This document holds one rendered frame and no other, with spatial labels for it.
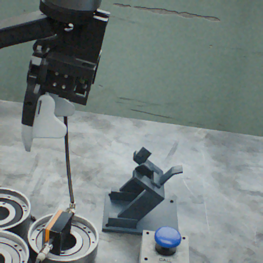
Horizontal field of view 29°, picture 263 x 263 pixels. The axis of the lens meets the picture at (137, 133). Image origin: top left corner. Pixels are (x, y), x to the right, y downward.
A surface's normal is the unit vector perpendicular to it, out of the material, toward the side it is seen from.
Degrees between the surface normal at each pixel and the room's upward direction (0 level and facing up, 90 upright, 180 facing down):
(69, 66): 90
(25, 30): 92
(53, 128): 83
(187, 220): 0
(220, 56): 90
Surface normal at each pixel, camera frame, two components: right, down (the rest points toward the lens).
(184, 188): 0.12, -0.86
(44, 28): -0.11, 0.52
